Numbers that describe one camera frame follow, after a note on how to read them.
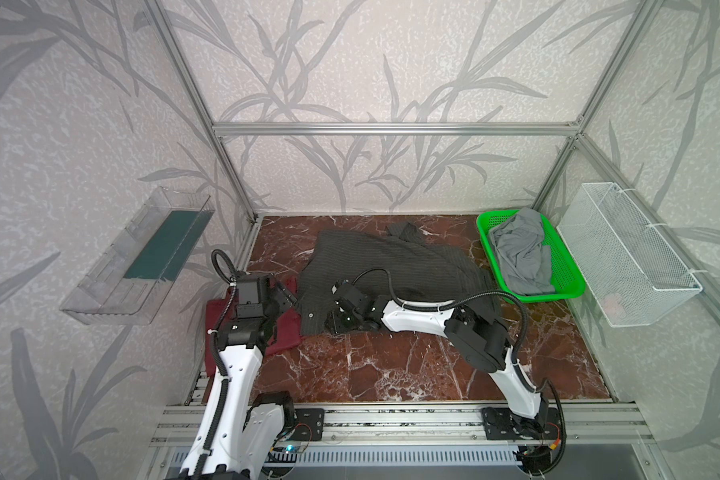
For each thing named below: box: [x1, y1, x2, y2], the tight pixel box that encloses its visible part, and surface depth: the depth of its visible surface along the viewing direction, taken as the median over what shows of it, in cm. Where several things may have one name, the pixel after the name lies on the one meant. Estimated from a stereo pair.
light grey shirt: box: [488, 208, 556, 295], surface depth 107 cm
